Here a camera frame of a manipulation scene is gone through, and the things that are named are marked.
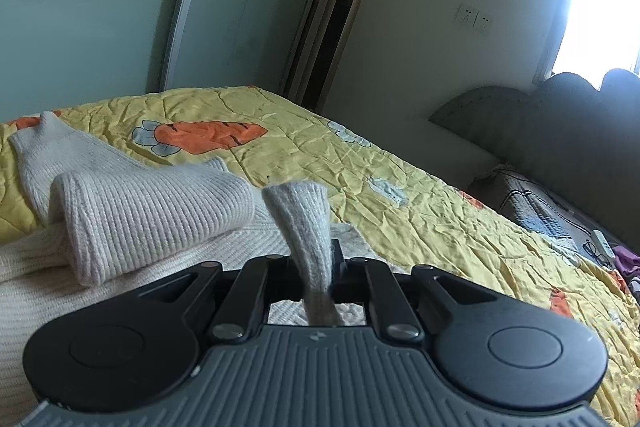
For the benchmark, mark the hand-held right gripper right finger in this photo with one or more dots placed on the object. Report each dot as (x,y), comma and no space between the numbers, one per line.
(381,299)

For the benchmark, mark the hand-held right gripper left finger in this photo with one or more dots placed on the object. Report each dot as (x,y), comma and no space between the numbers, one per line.
(252,289)

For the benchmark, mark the white knit sweater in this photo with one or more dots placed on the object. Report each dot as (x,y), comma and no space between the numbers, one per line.
(150,212)

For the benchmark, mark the yellow carrot print quilt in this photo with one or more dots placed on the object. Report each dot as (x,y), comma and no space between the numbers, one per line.
(450,227)

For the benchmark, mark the plaid print pillow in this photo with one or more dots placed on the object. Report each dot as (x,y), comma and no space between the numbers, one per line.
(535,202)

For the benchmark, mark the black eyeglasses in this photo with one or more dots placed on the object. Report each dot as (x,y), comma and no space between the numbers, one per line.
(594,252)

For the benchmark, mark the white remote control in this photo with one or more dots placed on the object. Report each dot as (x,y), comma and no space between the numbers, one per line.
(604,247)

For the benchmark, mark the grey padded headboard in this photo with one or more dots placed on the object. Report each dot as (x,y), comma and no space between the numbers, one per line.
(560,132)

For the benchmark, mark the purple cloth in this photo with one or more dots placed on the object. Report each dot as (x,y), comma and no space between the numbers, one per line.
(627,259)

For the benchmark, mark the gold standing air conditioner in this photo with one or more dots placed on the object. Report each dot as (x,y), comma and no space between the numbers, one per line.
(330,37)

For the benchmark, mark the white wall socket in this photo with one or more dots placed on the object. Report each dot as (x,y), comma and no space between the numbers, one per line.
(482,24)
(465,15)

